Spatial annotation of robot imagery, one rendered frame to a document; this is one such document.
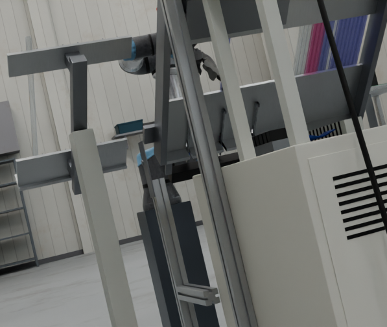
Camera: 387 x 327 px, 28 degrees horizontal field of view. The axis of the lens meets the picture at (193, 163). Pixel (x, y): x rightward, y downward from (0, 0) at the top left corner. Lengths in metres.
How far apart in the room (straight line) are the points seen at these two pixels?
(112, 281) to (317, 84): 0.88
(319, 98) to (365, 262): 1.07
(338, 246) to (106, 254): 0.85
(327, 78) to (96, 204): 0.83
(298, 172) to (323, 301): 0.24
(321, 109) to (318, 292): 1.11
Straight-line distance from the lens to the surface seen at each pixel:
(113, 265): 2.12
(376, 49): 2.39
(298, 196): 1.44
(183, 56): 1.81
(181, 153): 2.31
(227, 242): 1.78
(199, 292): 2.06
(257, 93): 2.31
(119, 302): 2.12
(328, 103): 2.48
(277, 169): 1.50
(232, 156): 2.41
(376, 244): 1.47
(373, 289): 1.47
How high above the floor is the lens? 0.58
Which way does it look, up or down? 2 degrees up
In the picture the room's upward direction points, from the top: 13 degrees counter-clockwise
